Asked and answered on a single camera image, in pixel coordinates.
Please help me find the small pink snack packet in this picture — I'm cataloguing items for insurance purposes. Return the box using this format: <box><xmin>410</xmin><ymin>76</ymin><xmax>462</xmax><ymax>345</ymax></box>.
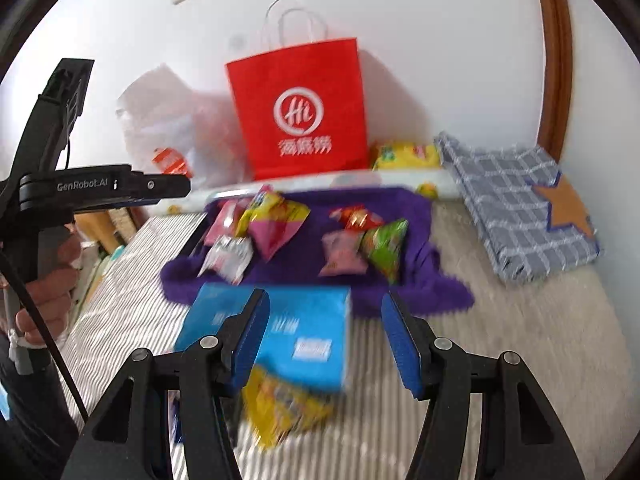
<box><xmin>319</xmin><ymin>230</ymin><xmax>367</xmax><ymax>277</ymax></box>

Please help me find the silver snack packet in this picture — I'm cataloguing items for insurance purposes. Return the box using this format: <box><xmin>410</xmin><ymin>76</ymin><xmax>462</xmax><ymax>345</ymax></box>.
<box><xmin>198</xmin><ymin>235</ymin><xmax>254</xmax><ymax>284</ymax></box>

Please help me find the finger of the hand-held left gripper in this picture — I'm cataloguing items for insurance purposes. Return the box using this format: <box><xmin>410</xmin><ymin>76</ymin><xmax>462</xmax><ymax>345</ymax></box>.
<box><xmin>127</xmin><ymin>170</ymin><xmax>192</xmax><ymax>208</ymax></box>
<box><xmin>14</xmin><ymin>58</ymin><xmax>96</xmax><ymax>181</ymax></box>

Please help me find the person's left forearm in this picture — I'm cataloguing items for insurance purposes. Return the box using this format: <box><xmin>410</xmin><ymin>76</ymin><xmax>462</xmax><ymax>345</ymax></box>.
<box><xmin>0</xmin><ymin>342</ymin><xmax>83</xmax><ymax>480</ymax></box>

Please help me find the green triangular snack packet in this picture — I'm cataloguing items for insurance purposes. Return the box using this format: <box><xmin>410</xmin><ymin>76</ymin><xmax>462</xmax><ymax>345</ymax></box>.
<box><xmin>361</xmin><ymin>218</ymin><xmax>410</xmax><ymax>286</ymax></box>

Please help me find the red paper bag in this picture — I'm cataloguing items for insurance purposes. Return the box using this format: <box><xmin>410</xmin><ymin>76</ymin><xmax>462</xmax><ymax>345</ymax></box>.
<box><xmin>225</xmin><ymin>0</ymin><xmax>372</xmax><ymax>182</ymax></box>

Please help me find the brown wooden door frame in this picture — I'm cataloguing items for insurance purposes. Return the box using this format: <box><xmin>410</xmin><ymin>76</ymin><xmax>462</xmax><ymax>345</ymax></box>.
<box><xmin>529</xmin><ymin>0</ymin><xmax>574</xmax><ymax>167</ymax></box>

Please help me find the wooden headboard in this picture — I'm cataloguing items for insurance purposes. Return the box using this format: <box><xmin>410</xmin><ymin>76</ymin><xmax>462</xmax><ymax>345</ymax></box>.
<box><xmin>75</xmin><ymin>210</ymin><xmax>113</xmax><ymax>250</ymax></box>

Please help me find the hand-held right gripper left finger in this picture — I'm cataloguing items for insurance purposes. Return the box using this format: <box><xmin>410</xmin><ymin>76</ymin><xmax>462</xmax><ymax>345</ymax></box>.
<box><xmin>61</xmin><ymin>287</ymin><xmax>272</xmax><ymax>480</ymax></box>

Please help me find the folded plaid cloth with star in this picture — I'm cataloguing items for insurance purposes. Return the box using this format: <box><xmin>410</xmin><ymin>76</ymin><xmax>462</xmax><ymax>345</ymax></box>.
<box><xmin>433</xmin><ymin>131</ymin><xmax>601</xmax><ymax>284</ymax></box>

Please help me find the red snack packet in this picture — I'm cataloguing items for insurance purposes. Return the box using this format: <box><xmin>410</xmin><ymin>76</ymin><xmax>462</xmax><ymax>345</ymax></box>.
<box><xmin>329</xmin><ymin>205</ymin><xmax>387</xmax><ymax>234</ymax></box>

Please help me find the person's left hand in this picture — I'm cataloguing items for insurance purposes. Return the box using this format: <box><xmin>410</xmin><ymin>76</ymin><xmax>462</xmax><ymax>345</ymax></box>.
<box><xmin>14</xmin><ymin>229</ymin><xmax>84</xmax><ymax>349</ymax></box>

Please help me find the white printed paper roll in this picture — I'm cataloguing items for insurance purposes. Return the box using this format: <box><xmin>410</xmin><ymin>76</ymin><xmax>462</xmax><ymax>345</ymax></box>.
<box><xmin>150</xmin><ymin>167</ymin><xmax>464</xmax><ymax>217</ymax></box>

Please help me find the patterned notebook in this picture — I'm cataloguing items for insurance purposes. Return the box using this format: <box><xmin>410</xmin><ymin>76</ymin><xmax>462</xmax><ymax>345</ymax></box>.
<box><xmin>107</xmin><ymin>206</ymin><xmax>138</xmax><ymax>237</ymax></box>

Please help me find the striped quilted table cover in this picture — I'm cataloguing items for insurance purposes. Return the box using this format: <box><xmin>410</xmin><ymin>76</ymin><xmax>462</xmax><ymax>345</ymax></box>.
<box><xmin>60</xmin><ymin>199</ymin><xmax>637</xmax><ymax>480</ymax></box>

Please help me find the translucent plastic shopping bag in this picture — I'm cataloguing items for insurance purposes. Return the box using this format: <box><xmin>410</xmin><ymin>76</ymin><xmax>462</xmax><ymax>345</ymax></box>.
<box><xmin>116</xmin><ymin>62</ymin><xmax>251</xmax><ymax>192</ymax></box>

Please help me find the purple towel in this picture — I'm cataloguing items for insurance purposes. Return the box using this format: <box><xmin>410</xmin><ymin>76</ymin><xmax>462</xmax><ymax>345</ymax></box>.
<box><xmin>160</xmin><ymin>186</ymin><xmax>476</xmax><ymax>319</ymax></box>

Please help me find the black cable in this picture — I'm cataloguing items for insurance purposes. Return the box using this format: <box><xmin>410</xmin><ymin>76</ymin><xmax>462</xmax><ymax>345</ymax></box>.
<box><xmin>0</xmin><ymin>252</ymin><xmax>90</xmax><ymax>423</ymax></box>

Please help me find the pink triangular snack packet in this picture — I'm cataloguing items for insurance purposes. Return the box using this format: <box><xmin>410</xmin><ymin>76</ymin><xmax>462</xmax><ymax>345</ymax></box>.
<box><xmin>248</xmin><ymin>217</ymin><xmax>304</xmax><ymax>262</ymax></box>

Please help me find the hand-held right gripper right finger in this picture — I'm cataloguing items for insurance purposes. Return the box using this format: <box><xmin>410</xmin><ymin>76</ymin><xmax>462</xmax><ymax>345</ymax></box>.
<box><xmin>381</xmin><ymin>291</ymin><xmax>586</xmax><ymax>480</ymax></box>

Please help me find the yellow triangular snack packet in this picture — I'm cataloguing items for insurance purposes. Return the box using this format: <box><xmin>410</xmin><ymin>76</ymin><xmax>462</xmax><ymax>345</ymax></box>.
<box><xmin>242</xmin><ymin>364</ymin><xmax>337</xmax><ymax>452</ymax></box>

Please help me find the yellow snack bag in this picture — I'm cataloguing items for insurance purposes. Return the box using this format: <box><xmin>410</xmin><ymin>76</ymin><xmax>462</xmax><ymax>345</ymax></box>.
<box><xmin>371</xmin><ymin>141</ymin><xmax>444</xmax><ymax>172</ymax></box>

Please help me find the blue tissue pack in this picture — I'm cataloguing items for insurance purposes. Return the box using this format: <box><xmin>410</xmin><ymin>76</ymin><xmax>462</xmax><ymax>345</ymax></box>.
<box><xmin>174</xmin><ymin>282</ymin><xmax>352</xmax><ymax>394</ymax></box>

